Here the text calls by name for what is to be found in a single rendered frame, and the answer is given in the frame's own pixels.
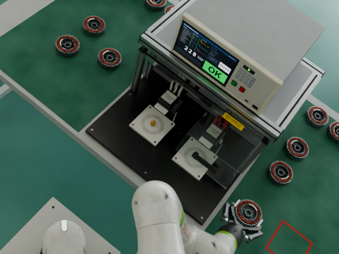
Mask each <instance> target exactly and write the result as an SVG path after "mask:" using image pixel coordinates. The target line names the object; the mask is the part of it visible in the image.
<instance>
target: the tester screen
mask: <svg viewBox="0 0 339 254"><path fill-rule="evenodd" d="M185 45H186V46H187V47H189V48H190V49H191V50H193V51H194V52H195V53H197V56H196V57H194V56H193V55H191V54H190V53H188V52H187V51H185V50H184V46H185ZM177 46H178V47H179V48H181V49H182V50H183V51H185V52H186V53H188V54H189V55H190V56H192V57H193V58H195V59H196V60H197V61H199V62H200V63H201V66H200V65H198V64H197V63H195V62H194V61H193V60H191V59H190V58H189V57H187V56H186V55H184V54H183V53H182V52H180V51H179V50H178V49H176V47H177ZM175 50H176V51H178V52H179V53H181V54H182V55H183V56H185V57H186V58H187V59H189V60H190V61H191V62H193V63H194V64H196V65H197V66H198V67H200V68H201V69H203V68H202V67H203V65H204V63H205V61H207V62H209V63H210V64H212V65H213V66H214V67H216V68H217V69H218V70H220V71H221V72H223V73H224V74H225V75H227V76H229V74H230V73H231V71H232V69H233V67H234V65H235V64H236V62H237V60H236V59H234V58H233V57H231V56H230V55H229V54H227V53H226V52H224V51H223V50H222V49H220V48H219V47H217V46H216V45H215V44H213V43H212V42H210V41H209V40H208V39H206V38H205V37H203V36H202V35H201V34H199V33H198V32H197V31H195V30H194V29H192V28H191V27H190V26H188V25H187V24H185V23H183V25H182V28H181V31H180V34H179V37H178V40H177V43H176V46H175ZM209 54H211V55H212V56H213V57H215V58H216V59H217V60H219V61H220V62H222V63H223V64H224V65H226V66H227V67H228V68H230V69H231V71H230V73H229V74H228V73H226V72H225V71H223V70H222V69H221V68H219V67H218V66H217V65H215V64H214V63H212V62H211V61H210V60H208V59H207V57H208V55H209ZM203 70H204V69H203ZM204 71H205V70H204ZM205 72H207V71H205ZM207 73H208V72H207ZM208 74H209V75H211V74H210V73H208ZM211 76H212V75H211ZM212 77H214V76H212ZM214 78H215V77H214ZM215 79H216V78H215ZM216 80H218V79H216ZM226 80H227V79H226ZM218 81H219V80H218ZM219 82H220V81H219ZM220 83H222V82H220ZM222 84H223V83H222ZM223 85H224V84H223Z"/></svg>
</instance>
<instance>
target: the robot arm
mask: <svg viewBox="0 0 339 254"><path fill-rule="evenodd" d="M239 201H240V199H239V200H238V201H237V202H236V203H234V202H232V204H231V205H229V203H228V202H226V204H225V205H224V206H223V211H222V217H221V218H220V220H221V221H223V220H224V221H225V222H226V225H224V226H222V227H221V228H220V229H219V230H218V231H217V232H216V234H215V235H211V234H209V233H207V232H205V231H203V230H201V229H200V228H198V227H196V226H195V225H193V224H192V223H190V222H189V221H187V219H186V217H185V213H184V210H183V207H182V204H181V202H180V200H179V198H178V196H177V194H176V192H175V191H174V189H173V188H172V187H171V186H170V185H168V184H167V183H165V182H163V181H158V180H152V181H148V182H146V183H144V184H142V185H141V186H139V187H138V188H137V190H136V191H135V193H134V195H133V198H132V210H133V215H134V220H135V225H136V230H137V238H138V251H137V253H136V254H234V253H235V251H236V250H237V249H238V247H239V246H240V244H241V242H242V238H244V239H245V240H246V243H249V242H250V241H252V240H255V239H258V238H260V237H261V235H262V234H263V232H260V229H261V228H262V226H260V224H261V223H262V221H263V219H261V221H260V222H259V223H258V224H257V225H256V227H255V228H250V227H245V226H243V225H242V224H240V223H239V222H238V221H237V218H236V217H235V212H234V208H235V206H236V205H237V204H238V203H239ZM227 215H229V220H228V216H227ZM246 234H252V235H251V236H250V235H249V236H246ZM40 254H86V237H85V233H84V231H83V229H82V228H81V227H80V226H79V225H78V224H77V223H75V222H73V221H69V220H62V221H58V222H55V223H53V224H52V225H51V226H49V227H48V229H47V230H46V232H45V234H44V236H43V241H42V249H41V251H40Z"/></svg>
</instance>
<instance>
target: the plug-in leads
mask: <svg viewBox="0 0 339 254"><path fill-rule="evenodd" d="M179 76H180V78H182V77H183V76H182V77H181V74H179ZM183 78H184V77H183ZM184 80H185V79H184ZM178 86H180V85H179V84H178V83H176V85H175V87H174V91H173V93H174V94H175V92H176V90H177V88H178ZM172 88H173V81H172V83H171V86H170V89H169V90H170V91H172ZM182 90H183V87H182V86H181V88H180V90H179V92H178V94H177V96H178V97H180V93H181V92H182Z"/></svg>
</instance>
